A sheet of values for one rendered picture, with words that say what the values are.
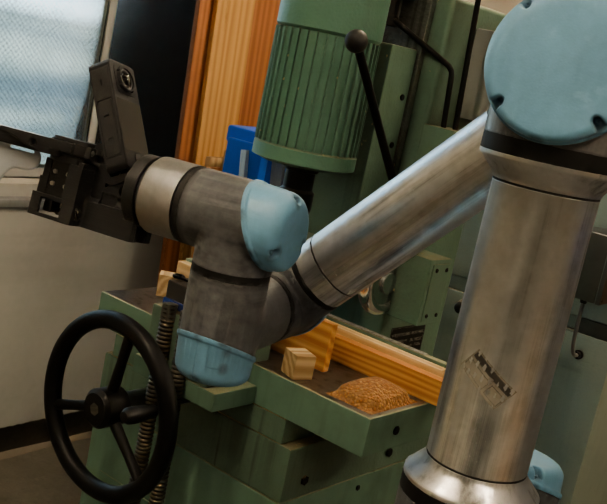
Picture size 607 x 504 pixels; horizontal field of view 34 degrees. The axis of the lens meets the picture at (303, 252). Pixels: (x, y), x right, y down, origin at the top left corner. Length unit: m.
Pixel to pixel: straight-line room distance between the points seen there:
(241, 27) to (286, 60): 1.62
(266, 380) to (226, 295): 0.64
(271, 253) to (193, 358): 0.13
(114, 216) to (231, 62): 2.26
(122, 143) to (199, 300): 0.17
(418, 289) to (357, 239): 0.76
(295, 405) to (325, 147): 0.41
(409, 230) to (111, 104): 0.31
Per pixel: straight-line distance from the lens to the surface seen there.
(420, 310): 1.71
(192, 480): 1.66
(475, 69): 1.81
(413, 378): 1.54
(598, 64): 0.74
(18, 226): 2.94
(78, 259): 3.13
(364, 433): 1.41
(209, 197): 0.89
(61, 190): 0.99
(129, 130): 0.97
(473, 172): 0.92
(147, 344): 1.42
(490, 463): 0.81
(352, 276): 0.97
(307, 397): 1.47
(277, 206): 0.86
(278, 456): 1.52
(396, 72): 1.70
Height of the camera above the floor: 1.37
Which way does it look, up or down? 11 degrees down
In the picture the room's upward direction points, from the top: 12 degrees clockwise
